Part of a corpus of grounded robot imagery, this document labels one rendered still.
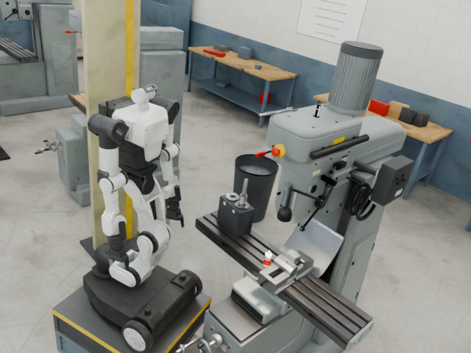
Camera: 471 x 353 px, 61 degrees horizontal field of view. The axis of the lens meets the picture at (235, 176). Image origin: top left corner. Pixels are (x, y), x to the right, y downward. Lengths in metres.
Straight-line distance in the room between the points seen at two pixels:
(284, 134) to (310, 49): 5.43
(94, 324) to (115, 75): 1.75
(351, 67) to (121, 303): 1.87
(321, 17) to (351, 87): 5.08
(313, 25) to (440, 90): 2.31
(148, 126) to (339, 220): 1.25
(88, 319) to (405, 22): 5.37
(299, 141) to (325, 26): 5.34
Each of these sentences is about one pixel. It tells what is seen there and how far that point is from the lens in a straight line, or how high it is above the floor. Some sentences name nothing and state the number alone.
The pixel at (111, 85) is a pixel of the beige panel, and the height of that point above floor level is 1.54.
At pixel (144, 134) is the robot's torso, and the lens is 1.99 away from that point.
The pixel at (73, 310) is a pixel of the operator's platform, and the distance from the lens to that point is 2.88.
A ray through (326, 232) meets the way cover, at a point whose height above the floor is 1.09.
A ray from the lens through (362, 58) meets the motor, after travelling 2.00.
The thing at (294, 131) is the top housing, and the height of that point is 1.87.
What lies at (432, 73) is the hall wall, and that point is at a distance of 6.19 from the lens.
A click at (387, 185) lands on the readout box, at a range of 2.06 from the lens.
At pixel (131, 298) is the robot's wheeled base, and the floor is 0.57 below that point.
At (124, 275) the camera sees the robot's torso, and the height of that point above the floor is 0.71.
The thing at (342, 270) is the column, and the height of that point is 0.86.
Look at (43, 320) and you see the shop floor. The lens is 3.41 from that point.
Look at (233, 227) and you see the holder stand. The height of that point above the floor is 1.01.
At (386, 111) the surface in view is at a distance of 5.87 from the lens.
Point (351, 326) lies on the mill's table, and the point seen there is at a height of 0.96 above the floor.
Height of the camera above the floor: 2.48
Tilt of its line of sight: 28 degrees down
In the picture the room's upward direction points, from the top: 8 degrees clockwise
